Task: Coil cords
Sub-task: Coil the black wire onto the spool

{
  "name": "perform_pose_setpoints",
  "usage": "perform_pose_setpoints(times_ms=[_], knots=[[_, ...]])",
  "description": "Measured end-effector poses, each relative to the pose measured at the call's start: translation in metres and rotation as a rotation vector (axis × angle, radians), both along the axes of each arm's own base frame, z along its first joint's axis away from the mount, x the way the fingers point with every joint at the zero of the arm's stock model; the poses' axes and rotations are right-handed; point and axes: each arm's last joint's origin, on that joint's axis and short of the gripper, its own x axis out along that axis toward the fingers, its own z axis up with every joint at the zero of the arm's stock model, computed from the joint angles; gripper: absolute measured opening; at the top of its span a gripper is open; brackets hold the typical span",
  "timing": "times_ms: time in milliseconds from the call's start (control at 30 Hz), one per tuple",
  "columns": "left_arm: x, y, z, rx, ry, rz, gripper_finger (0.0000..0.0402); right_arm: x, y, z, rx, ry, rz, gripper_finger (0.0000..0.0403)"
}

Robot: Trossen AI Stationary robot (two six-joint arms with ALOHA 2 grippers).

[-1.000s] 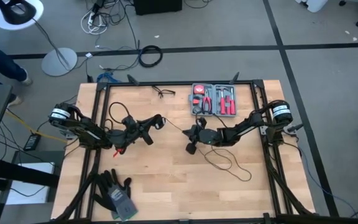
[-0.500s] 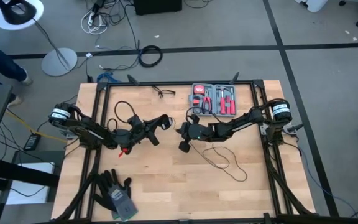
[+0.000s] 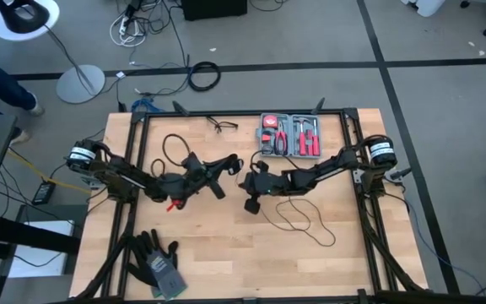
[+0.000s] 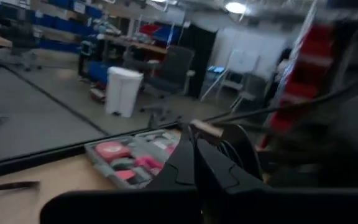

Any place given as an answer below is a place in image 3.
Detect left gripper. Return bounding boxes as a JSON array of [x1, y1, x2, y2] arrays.
[[160, 151, 238, 202]]

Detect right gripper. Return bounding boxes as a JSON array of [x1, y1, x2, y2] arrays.
[[237, 160, 293, 215]]

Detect black labelled wire spool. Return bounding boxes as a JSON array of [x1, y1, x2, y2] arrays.
[[225, 154, 245, 176]]

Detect thin black wire cord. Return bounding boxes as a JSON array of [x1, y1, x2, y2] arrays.
[[236, 166, 337, 248]]

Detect black safety glasses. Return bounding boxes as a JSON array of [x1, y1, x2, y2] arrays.
[[205, 116, 240, 134]]

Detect grey plastic tool case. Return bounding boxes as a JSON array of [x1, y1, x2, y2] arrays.
[[254, 112, 324, 160]]

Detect black work glove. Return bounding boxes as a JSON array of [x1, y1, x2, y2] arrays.
[[125, 229, 180, 288]]

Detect grey work glove with label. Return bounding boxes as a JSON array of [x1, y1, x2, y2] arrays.
[[146, 250, 189, 300]]

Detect black box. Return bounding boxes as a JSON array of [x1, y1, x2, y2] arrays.
[[181, 0, 249, 22]]

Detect white round-base stand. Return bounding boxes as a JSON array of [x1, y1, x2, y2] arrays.
[[0, 0, 106, 105]]

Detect white power strip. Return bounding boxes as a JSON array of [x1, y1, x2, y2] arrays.
[[110, 10, 147, 48]]

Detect black power adapter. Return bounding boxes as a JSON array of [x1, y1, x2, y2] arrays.
[[31, 181, 57, 206]]

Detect white panel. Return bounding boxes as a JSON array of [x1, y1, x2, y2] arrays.
[[8, 219, 76, 279]]

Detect black metal beam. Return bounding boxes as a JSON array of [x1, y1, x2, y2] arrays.
[[0, 213, 82, 255]]

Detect white plastic unit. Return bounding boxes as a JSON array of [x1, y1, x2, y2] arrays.
[[401, 0, 449, 18]]

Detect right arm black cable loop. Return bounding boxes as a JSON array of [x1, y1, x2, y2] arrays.
[[249, 146, 297, 170]]

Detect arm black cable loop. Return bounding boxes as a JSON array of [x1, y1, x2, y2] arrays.
[[161, 133, 192, 168], [249, 146, 297, 170]]

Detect red-handled pliers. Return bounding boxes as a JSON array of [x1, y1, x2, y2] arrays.
[[273, 120, 289, 155]]

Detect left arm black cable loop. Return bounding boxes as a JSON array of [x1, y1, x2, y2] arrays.
[[161, 133, 192, 168]]

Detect red-handled hammer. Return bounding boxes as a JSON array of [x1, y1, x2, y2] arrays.
[[292, 117, 311, 156]]

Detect red-handled screwdriver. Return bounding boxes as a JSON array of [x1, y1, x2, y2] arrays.
[[311, 119, 321, 156]]

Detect coiled black floor cable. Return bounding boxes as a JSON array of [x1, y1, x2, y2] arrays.
[[187, 61, 222, 93]]

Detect bundled blue cable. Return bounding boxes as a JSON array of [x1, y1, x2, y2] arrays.
[[130, 97, 156, 113]]

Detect yellow cable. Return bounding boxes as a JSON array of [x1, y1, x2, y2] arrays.
[[6, 147, 93, 196]]

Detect long blue floor cable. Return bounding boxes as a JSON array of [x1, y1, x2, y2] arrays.
[[402, 197, 486, 296]]

